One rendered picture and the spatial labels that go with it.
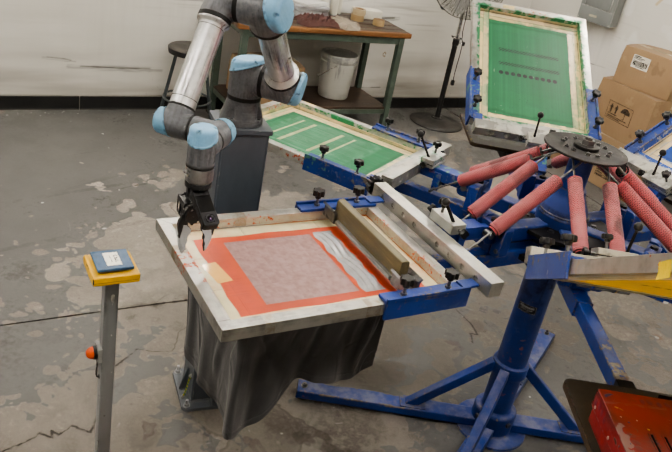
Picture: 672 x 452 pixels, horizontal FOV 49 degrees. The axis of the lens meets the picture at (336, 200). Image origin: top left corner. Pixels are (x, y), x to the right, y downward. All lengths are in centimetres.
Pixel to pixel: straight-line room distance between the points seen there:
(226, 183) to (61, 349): 119
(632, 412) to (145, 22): 476
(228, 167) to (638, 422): 151
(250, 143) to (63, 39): 338
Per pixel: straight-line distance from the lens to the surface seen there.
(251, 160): 256
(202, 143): 189
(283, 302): 205
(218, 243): 229
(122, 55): 587
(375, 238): 226
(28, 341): 344
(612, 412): 178
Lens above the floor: 210
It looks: 25 degrees down
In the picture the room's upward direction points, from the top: 11 degrees clockwise
